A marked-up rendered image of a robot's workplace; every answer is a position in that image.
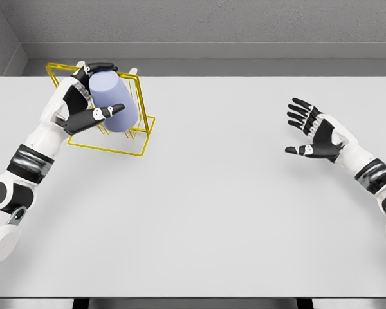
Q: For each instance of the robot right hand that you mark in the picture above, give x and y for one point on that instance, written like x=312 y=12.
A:
x=321 y=135

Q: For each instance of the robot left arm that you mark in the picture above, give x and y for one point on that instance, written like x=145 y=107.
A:
x=25 y=164

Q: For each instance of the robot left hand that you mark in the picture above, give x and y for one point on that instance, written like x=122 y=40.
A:
x=74 y=100

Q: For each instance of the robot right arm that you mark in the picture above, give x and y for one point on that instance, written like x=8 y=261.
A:
x=374 y=186

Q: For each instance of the lavender blue cup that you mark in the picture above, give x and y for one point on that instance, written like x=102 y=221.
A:
x=113 y=101

